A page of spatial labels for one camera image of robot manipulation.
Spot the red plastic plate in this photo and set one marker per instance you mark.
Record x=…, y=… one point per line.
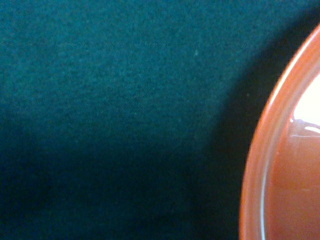
x=280, y=195

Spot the black tablecloth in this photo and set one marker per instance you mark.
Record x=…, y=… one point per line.
x=132, y=119

